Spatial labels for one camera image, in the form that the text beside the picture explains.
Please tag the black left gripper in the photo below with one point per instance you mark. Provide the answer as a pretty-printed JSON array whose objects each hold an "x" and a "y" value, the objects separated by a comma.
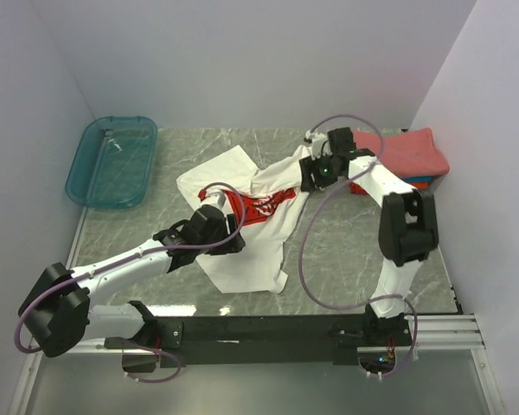
[{"x": 233, "y": 245}]

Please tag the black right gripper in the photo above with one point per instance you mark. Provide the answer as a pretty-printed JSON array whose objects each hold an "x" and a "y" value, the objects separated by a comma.
[{"x": 309, "y": 167}]

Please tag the white t shirt red print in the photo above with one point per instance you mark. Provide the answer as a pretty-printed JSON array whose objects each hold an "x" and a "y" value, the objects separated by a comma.
[{"x": 271, "y": 201}]

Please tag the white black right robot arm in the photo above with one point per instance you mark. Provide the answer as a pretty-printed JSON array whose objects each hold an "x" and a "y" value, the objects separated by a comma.
[{"x": 408, "y": 228}]

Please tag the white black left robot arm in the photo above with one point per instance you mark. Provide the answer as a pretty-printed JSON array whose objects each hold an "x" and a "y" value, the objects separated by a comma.
[{"x": 65, "y": 306}]

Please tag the blue folded t shirt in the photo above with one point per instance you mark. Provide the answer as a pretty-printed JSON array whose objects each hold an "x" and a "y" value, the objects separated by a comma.
[{"x": 419, "y": 179}]

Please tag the teal plastic bin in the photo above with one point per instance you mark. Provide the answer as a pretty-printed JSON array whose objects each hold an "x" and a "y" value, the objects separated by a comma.
[{"x": 112, "y": 166}]

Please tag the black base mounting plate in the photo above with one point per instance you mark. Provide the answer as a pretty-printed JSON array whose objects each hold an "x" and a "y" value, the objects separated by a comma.
[{"x": 173, "y": 341}]

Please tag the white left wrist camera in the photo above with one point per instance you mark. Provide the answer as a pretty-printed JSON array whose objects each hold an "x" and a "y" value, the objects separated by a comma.
[{"x": 215, "y": 199}]

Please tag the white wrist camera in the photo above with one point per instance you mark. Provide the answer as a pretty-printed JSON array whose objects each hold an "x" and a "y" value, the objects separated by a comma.
[
  {"x": 318, "y": 144},
  {"x": 215, "y": 199}
]

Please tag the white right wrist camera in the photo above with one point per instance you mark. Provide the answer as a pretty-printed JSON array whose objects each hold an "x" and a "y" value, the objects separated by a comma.
[{"x": 318, "y": 144}]

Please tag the aluminium rail frame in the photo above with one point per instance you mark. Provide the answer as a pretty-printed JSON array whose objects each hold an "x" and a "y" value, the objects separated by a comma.
[{"x": 443, "y": 371}]

